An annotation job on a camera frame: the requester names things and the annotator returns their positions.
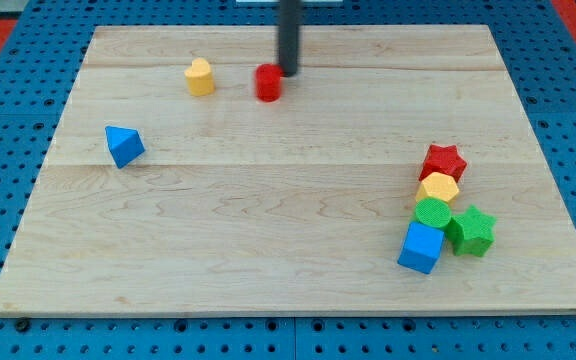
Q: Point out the green cylinder block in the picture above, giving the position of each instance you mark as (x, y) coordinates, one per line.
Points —
(432, 212)

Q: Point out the light wooden board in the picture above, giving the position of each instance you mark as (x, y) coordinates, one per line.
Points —
(297, 207)

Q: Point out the yellow heart block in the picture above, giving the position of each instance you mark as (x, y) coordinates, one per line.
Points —
(199, 77)

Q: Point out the red star block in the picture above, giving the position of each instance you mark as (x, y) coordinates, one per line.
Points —
(445, 160)

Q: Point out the yellow hexagon block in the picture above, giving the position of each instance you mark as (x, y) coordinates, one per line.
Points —
(438, 185)

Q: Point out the blue cube block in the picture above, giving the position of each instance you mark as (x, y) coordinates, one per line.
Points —
(421, 247)

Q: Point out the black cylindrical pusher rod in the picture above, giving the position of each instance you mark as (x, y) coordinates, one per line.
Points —
(288, 36)

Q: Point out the green star block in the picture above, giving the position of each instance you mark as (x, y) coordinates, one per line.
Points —
(471, 232)

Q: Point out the blue triangle block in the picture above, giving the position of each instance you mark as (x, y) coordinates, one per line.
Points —
(124, 144)

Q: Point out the red cylinder block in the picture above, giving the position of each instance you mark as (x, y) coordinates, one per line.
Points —
(268, 82)

